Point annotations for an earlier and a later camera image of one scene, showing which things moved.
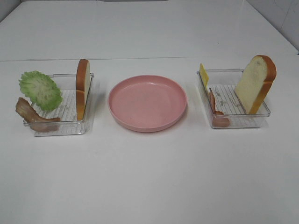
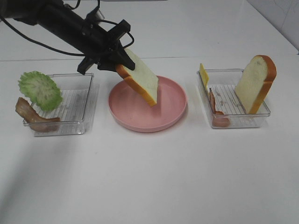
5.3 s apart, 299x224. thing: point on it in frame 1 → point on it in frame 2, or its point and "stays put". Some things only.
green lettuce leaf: (40, 89) stays put
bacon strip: (217, 122) stays put
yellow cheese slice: (204, 76) stays put
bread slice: (82, 82) → (142, 79)
